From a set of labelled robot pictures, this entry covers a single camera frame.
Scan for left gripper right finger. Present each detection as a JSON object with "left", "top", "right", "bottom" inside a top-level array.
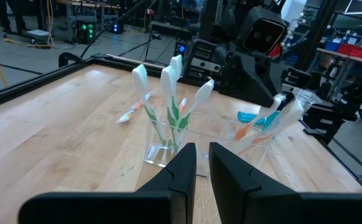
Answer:
[{"left": 208, "top": 142, "right": 302, "bottom": 224}]

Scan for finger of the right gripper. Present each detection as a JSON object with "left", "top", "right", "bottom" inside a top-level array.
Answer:
[
  {"left": 282, "top": 91, "right": 297, "bottom": 104},
  {"left": 218, "top": 51, "right": 277, "bottom": 108}
]

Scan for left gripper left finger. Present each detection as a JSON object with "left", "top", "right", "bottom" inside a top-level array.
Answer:
[{"left": 136, "top": 142, "right": 197, "bottom": 224}]

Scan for green white toothbrush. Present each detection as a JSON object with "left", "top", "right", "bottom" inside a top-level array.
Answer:
[
  {"left": 176, "top": 78, "right": 215, "bottom": 147},
  {"left": 131, "top": 63, "right": 169, "bottom": 147},
  {"left": 169, "top": 54, "right": 185, "bottom": 125},
  {"left": 159, "top": 65, "right": 182, "bottom": 150}
]

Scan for clear acrylic organizer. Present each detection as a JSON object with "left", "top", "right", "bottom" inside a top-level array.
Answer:
[{"left": 142, "top": 105, "right": 274, "bottom": 180}]

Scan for blue storage bin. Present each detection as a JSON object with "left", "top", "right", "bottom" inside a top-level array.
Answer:
[{"left": 325, "top": 40, "right": 341, "bottom": 52}]

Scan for red storage bin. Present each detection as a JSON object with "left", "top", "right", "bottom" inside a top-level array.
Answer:
[{"left": 336, "top": 42, "right": 362, "bottom": 60}]

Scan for device with blue light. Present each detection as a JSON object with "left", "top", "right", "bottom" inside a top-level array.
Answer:
[{"left": 111, "top": 18, "right": 124, "bottom": 35}]

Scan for computer with green lights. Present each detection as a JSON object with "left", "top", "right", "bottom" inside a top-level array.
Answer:
[{"left": 75, "top": 20, "right": 97, "bottom": 44}]

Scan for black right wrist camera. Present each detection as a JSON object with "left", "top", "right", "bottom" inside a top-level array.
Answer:
[{"left": 235, "top": 6, "right": 289, "bottom": 55}]

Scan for thin black cable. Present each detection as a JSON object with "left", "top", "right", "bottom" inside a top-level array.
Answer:
[{"left": 80, "top": 0, "right": 145, "bottom": 59}]

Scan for long yellow cable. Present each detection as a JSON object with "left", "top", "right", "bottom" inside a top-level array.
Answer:
[{"left": 3, "top": 0, "right": 55, "bottom": 49}]

